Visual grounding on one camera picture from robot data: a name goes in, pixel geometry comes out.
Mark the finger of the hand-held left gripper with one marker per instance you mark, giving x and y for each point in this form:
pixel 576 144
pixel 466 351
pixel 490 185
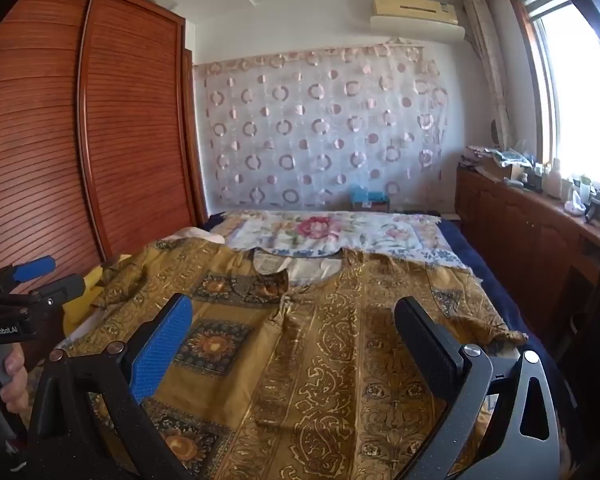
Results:
pixel 35 269
pixel 60 290

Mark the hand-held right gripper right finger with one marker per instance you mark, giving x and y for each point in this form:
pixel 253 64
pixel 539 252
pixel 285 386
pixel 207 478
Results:
pixel 425 350

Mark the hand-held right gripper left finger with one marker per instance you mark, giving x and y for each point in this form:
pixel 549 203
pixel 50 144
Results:
pixel 160 345

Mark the golden patterned garment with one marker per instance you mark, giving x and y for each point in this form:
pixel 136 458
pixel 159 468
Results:
pixel 305 360

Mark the person's left hand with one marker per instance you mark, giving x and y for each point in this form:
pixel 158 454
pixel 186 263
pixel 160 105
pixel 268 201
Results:
pixel 15 385

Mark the blue floral bed cover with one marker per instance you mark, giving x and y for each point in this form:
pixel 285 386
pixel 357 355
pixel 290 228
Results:
pixel 447 259

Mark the beige cloth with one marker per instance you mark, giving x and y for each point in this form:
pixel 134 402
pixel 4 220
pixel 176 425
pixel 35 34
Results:
pixel 192 233

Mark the long wooden cabinet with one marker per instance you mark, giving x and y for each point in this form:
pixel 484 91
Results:
pixel 520 230

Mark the pink floral quilt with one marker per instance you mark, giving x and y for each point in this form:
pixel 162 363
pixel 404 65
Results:
pixel 320 230

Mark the wooden louvered wardrobe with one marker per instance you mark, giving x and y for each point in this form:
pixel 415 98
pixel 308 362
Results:
pixel 130 135

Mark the cardboard box with blue bag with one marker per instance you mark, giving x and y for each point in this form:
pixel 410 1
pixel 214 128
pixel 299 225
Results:
pixel 367 195

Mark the pile of household clutter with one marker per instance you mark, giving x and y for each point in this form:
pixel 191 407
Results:
pixel 485 156

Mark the white bottle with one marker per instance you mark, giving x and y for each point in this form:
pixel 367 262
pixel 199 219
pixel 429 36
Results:
pixel 555 177

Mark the black handheld device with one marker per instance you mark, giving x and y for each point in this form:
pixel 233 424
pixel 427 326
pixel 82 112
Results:
pixel 597 207

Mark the round dark fan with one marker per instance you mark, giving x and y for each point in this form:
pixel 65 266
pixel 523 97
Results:
pixel 495 132

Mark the green-capped bottle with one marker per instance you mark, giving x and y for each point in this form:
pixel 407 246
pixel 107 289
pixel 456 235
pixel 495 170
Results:
pixel 585 186

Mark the circle-patterned sheer curtain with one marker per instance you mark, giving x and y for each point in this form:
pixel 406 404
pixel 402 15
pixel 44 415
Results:
pixel 320 125

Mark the pale window curtain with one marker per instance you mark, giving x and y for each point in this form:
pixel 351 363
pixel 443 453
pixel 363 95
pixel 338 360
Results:
pixel 490 60

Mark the wood-framed window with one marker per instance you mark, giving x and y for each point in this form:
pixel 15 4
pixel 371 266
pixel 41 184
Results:
pixel 580 85

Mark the wall air conditioner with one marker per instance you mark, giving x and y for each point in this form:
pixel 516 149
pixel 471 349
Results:
pixel 415 10

